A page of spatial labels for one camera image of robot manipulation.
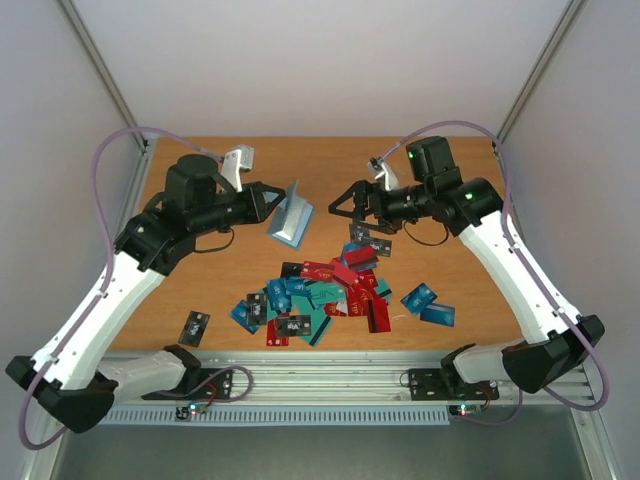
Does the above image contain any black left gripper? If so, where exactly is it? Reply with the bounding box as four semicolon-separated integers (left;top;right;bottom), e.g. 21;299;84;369
192;181;286;236

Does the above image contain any teal leather card holder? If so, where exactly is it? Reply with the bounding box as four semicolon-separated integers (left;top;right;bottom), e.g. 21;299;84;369
267;180;315;250

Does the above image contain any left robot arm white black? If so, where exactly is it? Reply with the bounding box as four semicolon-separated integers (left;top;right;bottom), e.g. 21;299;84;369
6;151;286;434

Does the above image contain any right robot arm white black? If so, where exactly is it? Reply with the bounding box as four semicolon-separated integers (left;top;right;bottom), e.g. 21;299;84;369
328;136;605;397

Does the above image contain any black card near right arm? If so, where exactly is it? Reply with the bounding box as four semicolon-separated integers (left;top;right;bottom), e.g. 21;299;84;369
349;224;392;257

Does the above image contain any red card with magnetic stripe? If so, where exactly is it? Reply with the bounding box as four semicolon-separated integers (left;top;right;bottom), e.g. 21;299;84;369
342;246;379;271

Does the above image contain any teal VIP card centre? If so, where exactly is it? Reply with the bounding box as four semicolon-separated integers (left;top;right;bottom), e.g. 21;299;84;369
292;282;346;314

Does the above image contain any blue card left pile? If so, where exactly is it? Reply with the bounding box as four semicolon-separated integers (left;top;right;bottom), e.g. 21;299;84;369
266;278;292;312

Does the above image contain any black card left pile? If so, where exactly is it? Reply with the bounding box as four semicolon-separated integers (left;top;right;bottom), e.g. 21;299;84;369
246;292;268;326

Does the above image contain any blue card far right upper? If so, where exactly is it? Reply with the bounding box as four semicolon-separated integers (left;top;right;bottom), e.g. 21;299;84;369
401;283;438;315

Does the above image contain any teal card with black stripe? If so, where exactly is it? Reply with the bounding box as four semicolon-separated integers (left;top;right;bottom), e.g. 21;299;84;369
308;316;332;347

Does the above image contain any black card on red card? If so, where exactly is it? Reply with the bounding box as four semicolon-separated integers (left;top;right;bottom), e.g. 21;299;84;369
275;315;312;337

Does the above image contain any blue card far right lower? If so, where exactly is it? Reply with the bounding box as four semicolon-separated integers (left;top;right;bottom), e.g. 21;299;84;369
419;303;455;328

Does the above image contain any lone black VIP card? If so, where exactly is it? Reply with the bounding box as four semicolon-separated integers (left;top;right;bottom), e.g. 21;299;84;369
178;311;210;347

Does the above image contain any left small circuit board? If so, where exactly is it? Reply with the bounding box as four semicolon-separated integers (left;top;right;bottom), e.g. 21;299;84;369
174;403;208;422

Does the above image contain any small circuit board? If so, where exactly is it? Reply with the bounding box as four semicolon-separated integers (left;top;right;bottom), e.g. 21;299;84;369
174;403;208;422
449;403;484;417

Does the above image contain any right small circuit board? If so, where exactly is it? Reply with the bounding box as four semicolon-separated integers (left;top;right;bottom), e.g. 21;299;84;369
449;403;484;417

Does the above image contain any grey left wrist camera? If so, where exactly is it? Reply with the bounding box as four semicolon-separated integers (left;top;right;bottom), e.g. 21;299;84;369
221;144;255;192

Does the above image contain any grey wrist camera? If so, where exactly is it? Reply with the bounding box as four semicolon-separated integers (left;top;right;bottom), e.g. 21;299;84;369
367;157;399;191
221;144;255;192

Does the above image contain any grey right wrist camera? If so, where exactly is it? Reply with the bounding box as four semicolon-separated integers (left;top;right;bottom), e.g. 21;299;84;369
367;157;399;191

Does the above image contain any aluminium frame rail front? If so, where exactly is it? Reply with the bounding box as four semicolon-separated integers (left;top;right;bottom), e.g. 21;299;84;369
47;349;596;407

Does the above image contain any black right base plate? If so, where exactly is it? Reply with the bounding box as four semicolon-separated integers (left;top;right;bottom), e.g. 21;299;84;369
407;368;500;402

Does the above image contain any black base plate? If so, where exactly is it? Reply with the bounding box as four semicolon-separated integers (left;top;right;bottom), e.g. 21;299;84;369
142;367;234;402
407;368;500;402

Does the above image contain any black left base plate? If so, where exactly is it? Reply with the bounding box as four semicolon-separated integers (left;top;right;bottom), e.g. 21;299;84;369
142;367;234;402

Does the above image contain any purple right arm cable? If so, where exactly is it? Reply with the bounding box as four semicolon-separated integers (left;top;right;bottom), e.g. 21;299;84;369
377;119;615;427

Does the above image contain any grey slotted cable duct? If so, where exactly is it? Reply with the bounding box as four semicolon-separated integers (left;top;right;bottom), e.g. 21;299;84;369
100;405;450;428

